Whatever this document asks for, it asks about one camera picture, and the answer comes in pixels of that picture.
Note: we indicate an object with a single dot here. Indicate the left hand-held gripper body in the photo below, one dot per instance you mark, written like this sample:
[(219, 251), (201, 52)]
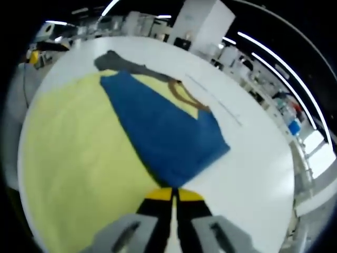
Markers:
[(46, 30)]

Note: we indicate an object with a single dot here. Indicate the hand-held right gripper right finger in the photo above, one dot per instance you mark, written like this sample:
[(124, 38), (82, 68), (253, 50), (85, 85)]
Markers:
[(190, 210)]

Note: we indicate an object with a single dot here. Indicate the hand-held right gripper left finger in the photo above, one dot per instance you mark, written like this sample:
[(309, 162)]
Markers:
[(155, 210)]

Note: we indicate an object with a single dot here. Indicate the yellow and blue garment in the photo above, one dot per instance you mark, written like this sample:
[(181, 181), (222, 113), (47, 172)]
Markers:
[(105, 145)]

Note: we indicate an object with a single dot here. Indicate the black cabinet box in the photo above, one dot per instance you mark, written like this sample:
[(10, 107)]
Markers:
[(182, 44)]

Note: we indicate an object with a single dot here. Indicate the blue container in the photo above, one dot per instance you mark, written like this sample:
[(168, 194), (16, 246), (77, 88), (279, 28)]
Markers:
[(295, 127)]

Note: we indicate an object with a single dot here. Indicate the white square pillar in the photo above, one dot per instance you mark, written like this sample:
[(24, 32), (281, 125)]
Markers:
[(202, 23)]

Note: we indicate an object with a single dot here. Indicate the long ceiling light strip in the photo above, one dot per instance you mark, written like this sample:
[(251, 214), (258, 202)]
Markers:
[(287, 89), (289, 76)]

